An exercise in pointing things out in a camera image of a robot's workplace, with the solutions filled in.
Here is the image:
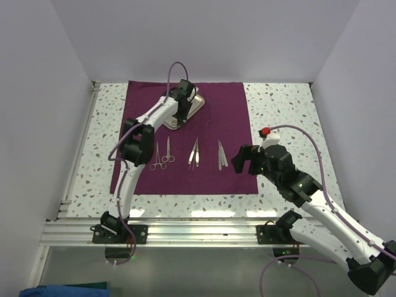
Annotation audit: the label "steel instrument tray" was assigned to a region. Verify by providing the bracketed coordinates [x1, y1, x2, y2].
[163, 94, 205, 131]

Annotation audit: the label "broad steel tweezers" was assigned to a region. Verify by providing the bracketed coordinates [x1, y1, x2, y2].
[194, 139, 200, 167]
[188, 139, 198, 165]

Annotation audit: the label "purple surgical cloth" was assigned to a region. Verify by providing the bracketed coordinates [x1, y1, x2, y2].
[111, 81, 257, 195]

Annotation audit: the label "thin pointed steel tweezers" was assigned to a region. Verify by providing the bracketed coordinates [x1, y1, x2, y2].
[189, 154, 196, 170]

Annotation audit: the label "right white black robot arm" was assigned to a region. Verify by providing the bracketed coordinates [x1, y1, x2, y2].
[231, 145, 395, 296]

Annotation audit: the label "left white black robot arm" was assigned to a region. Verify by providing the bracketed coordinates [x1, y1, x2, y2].
[100, 79, 197, 243]

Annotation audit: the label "blue cloth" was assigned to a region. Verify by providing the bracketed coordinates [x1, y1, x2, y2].
[19, 285, 110, 297]

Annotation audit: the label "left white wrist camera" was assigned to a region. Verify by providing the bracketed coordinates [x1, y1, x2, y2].
[187, 86, 197, 102]

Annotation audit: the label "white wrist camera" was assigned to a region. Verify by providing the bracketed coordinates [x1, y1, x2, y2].
[187, 86, 197, 102]
[259, 127, 280, 149]

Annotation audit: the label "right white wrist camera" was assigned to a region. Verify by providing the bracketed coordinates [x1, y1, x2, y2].
[259, 127, 280, 149]

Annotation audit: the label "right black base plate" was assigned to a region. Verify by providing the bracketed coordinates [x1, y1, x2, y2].
[256, 221, 302, 245]

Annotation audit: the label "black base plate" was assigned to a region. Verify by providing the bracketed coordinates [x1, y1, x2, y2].
[90, 224, 149, 244]
[256, 221, 302, 245]

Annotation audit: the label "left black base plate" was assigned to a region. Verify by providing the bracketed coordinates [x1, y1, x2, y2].
[90, 224, 149, 244]

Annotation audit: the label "aluminium left side rail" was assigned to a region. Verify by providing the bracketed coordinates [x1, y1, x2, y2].
[56, 81, 101, 219]

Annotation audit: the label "aluminium rail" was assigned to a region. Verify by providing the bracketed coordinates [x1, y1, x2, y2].
[56, 81, 101, 219]
[39, 217, 269, 248]

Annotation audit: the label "aluminium front rail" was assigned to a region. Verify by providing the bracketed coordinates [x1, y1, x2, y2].
[39, 217, 269, 248]

